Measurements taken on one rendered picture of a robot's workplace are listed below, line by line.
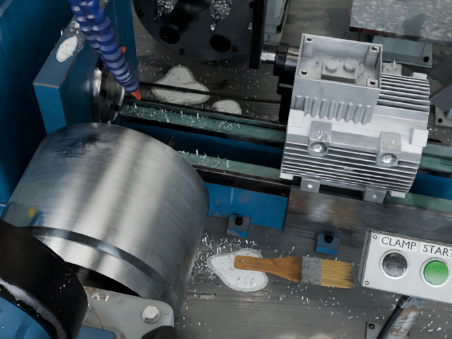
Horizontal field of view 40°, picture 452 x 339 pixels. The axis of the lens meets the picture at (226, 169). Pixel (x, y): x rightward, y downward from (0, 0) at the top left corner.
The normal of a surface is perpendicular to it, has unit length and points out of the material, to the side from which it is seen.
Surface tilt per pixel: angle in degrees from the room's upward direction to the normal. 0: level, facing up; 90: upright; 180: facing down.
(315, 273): 0
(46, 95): 90
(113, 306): 0
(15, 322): 58
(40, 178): 28
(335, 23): 0
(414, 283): 39
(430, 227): 90
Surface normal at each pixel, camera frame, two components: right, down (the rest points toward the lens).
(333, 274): 0.05, -0.62
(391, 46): -0.21, 0.75
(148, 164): 0.49, -0.47
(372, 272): -0.11, -0.02
